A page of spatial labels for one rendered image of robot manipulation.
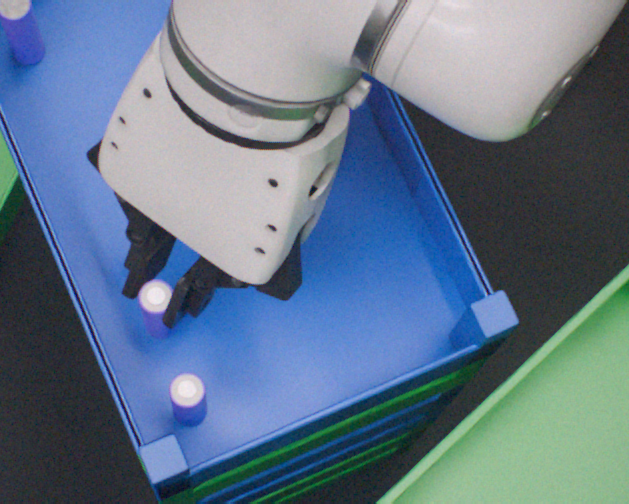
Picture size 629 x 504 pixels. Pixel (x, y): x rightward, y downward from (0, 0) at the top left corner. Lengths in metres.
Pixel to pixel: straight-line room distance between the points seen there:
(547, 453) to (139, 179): 0.28
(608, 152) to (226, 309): 0.57
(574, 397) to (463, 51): 0.34
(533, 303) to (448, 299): 0.43
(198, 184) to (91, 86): 0.22
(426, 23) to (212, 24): 0.09
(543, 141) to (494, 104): 0.77
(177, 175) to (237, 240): 0.04
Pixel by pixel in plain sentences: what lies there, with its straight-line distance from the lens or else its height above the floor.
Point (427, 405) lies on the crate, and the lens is 0.95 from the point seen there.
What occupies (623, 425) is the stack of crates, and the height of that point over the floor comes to 0.40.
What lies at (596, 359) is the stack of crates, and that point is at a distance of 0.85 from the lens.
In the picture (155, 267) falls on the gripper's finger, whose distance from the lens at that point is 0.77.
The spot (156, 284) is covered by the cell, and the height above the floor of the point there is 0.47.
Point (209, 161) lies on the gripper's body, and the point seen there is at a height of 0.59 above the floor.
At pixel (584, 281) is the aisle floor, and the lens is 1.29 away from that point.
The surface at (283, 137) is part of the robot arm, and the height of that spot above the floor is 0.64.
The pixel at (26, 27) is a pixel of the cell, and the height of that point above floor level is 0.46.
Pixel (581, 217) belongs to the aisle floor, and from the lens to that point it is 1.30.
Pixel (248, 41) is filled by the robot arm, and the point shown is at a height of 0.68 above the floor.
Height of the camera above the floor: 1.22
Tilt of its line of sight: 75 degrees down
